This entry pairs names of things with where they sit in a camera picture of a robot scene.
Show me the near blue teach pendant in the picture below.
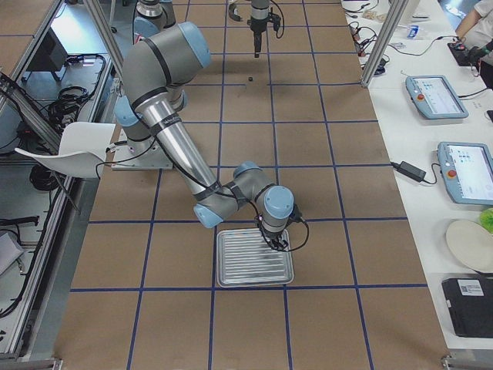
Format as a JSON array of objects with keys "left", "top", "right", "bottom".
[{"left": 437, "top": 142, "right": 492, "bottom": 206}]

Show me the white plastic chair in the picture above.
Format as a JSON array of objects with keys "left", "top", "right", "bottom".
[{"left": 15, "top": 122, "right": 116, "bottom": 178}]

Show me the white round plate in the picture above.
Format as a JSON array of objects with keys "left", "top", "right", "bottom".
[{"left": 445, "top": 220, "right": 492, "bottom": 274}]

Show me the silver ribbed metal tray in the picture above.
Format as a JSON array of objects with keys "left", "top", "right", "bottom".
[{"left": 216, "top": 228, "right": 294, "bottom": 288}]

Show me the black power adapter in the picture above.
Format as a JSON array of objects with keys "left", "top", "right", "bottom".
[{"left": 391, "top": 161, "right": 426, "bottom": 183}]

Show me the bag of small parts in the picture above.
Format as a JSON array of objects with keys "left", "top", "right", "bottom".
[{"left": 362, "top": 10, "right": 387, "bottom": 22}]

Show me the blue teach pendant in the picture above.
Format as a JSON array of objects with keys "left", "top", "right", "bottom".
[
  {"left": 437, "top": 142, "right": 492, "bottom": 206},
  {"left": 405, "top": 76, "right": 469, "bottom": 119}
]

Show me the aluminium frame post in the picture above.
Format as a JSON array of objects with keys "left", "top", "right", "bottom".
[{"left": 361, "top": 0, "right": 407, "bottom": 88}]

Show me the far blue teach pendant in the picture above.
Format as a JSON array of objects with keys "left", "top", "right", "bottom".
[{"left": 405, "top": 76, "right": 469, "bottom": 119}]

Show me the olive green brake shoe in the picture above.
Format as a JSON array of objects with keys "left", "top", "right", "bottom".
[{"left": 228, "top": 3, "right": 243, "bottom": 22}]

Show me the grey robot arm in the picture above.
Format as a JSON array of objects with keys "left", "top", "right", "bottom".
[
  {"left": 122, "top": 22, "right": 301, "bottom": 252},
  {"left": 132, "top": 1, "right": 284, "bottom": 59}
]

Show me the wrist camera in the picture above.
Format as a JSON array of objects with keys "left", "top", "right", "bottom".
[
  {"left": 269, "top": 12, "right": 284, "bottom": 39},
  {"left": 289, "top": 204, "right": 306, "bottom": 223}
]

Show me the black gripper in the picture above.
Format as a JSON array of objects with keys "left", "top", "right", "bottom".
[
  {"left": 249, "top": 17, "right": 267, "bottom": 59},
  {"left": 262, "top": 231, "right": 289, "bottom": 251}
]

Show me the black laptop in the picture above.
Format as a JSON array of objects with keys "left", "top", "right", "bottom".
[{"left": 441, "top": 278, "right": 492, "bottom": 338}]

